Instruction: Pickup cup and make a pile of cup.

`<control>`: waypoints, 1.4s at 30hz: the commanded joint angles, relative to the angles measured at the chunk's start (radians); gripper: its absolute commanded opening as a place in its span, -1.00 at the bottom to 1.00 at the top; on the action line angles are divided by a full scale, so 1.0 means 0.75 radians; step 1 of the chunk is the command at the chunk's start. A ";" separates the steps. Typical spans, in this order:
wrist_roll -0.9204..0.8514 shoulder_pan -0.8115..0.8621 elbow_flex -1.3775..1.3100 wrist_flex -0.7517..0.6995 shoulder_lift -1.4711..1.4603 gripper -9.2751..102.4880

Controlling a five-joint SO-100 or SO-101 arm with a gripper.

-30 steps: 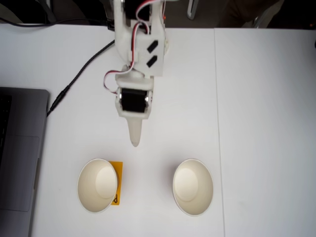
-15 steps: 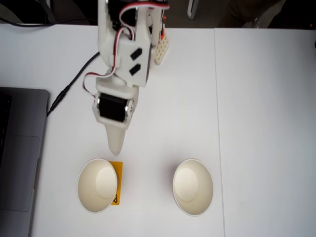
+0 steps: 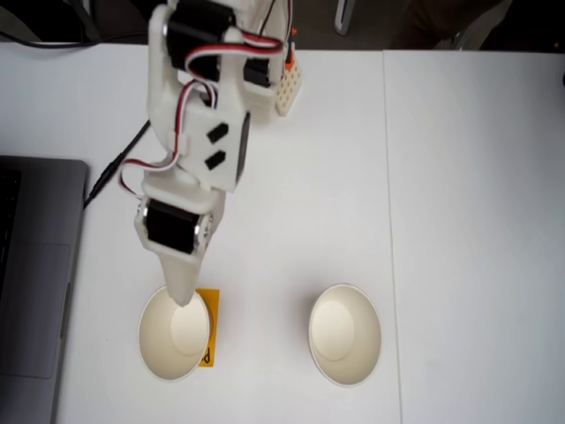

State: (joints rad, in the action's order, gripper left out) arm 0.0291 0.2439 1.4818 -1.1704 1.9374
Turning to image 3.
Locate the brown paper cup with note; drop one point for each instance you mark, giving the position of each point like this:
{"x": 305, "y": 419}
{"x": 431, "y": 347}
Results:
{"x": 159, "y": 344}

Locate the yellow handwritten sticky note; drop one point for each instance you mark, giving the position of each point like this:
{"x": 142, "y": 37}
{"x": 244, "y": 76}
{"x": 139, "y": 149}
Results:
{"x": 213, "y": 318}

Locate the grey laptop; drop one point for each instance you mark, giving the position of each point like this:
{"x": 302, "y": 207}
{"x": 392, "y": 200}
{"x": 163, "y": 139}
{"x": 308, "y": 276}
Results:
{"x": 39, "y": 287}

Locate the grey chair leg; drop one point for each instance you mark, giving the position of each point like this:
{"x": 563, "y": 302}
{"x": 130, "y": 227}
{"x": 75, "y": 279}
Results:
{"x": 343, "y": 17}
{"x": 468, "y": 35}

